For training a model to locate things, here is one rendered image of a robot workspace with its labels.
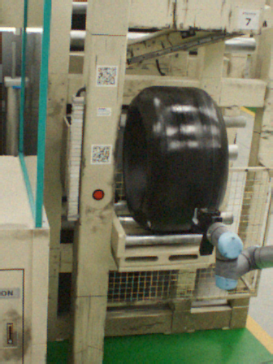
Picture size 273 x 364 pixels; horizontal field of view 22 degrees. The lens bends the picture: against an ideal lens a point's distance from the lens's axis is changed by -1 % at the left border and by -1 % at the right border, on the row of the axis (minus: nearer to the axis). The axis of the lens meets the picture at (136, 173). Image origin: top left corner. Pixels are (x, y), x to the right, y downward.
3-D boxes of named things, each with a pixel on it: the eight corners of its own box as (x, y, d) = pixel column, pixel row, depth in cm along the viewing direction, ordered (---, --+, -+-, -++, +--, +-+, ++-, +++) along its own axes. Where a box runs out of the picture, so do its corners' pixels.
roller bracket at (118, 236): (116, 258, 255) (119, 235, 251) (97, 213, 291) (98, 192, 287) (125, 258, 256) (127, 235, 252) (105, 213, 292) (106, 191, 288)
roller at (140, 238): (119, 235, 262) (119, 246, 260) (121, 231, 258) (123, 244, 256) (205, 231, 270) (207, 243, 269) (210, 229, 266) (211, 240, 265)
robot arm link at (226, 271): (249, 282, 227) (249, 252, 224) (227, 293, 219) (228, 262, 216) (230, 276, 232) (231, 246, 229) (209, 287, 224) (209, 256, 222)
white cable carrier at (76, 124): (67, 220, 258) (74, 97, 241) (66, 214, 263) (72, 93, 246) (80, 220, 259) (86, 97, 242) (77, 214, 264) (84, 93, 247)
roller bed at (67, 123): (64, 192, 295) (67, 126, 285) (59, 179, 309) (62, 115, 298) (110, 192, 300) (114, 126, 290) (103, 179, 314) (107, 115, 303)
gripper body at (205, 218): (215, 206, 240) (228, 217, 229) (214, 230, 243) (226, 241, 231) (195, 207, 239) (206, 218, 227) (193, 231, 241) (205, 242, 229)
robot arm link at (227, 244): (221, 263, 215) (222, 238, 213) (210, 251, 226) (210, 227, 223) (244, 260, 217) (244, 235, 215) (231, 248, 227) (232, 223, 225)
